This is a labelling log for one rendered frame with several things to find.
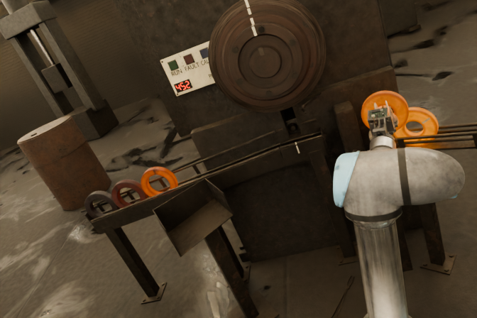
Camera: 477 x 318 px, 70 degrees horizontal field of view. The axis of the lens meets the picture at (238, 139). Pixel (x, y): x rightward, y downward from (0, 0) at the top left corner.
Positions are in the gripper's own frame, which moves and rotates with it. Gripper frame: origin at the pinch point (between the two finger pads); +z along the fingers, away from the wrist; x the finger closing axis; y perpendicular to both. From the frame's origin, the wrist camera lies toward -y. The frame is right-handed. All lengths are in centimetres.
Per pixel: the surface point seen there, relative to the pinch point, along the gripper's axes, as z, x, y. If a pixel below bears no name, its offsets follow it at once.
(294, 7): 22.5, 23.7, 36.6
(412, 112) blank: 4.5, -8.4, -8.3
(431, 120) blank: 2.5, -14.0, -11.7
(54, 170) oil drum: 54, 324, -50
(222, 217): -34, 65, -15
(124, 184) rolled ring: -20, 124, -4
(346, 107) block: 14.6, 16.3, -8.3
